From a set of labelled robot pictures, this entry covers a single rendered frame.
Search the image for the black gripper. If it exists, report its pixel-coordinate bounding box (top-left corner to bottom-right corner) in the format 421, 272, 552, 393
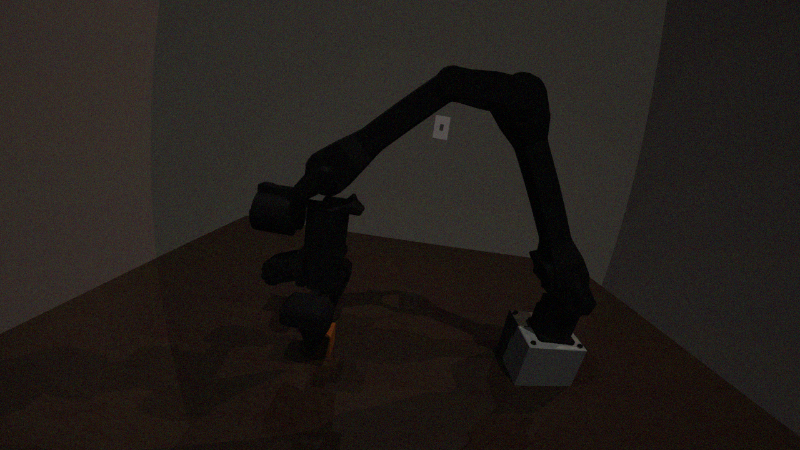
279, 240, 353, 353

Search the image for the orange-brown cube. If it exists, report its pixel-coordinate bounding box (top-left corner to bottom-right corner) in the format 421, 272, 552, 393
304, 322, 336, 358

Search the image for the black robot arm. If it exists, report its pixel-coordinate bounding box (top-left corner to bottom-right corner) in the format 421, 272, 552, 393
249, 65, 596, 345

